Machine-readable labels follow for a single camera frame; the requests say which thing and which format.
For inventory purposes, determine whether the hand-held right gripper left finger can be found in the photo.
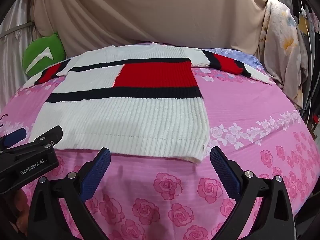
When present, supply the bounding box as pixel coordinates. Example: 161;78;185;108
27;147;112;240

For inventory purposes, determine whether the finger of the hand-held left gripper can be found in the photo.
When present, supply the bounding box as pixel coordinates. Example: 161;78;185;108
29;126;63;153
0;127;27;154

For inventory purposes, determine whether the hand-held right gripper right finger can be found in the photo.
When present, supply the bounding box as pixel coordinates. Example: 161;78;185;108
209;146;299;240

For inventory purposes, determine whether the white red black knit sweater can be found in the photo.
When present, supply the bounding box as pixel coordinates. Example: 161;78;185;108
26;42;274;165

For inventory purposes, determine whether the person's left hand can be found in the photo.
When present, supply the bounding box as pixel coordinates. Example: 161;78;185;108
13;187;28;236

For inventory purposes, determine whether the pink floral bedsheet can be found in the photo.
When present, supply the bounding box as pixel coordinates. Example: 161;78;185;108
0;47;320;240

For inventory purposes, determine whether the silver curtain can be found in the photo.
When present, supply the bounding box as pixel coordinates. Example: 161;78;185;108
0;0;36;114

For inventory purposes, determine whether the green plush cushion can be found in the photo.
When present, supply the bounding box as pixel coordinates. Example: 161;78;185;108
22;31;66;78

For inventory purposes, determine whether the grey curtain tie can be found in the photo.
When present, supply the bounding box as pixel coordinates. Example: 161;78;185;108
0;21;33;40

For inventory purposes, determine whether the cream floral blanket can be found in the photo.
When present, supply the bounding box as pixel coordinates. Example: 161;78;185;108
257;0;309;111

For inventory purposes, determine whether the beige draped cloth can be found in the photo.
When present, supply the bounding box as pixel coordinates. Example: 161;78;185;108
32;0;272;56

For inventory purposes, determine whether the yellow tag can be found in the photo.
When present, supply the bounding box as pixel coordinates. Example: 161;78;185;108
298;17;311;33

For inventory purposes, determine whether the white cable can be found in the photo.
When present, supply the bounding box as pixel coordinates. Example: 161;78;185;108
291;0;316;122

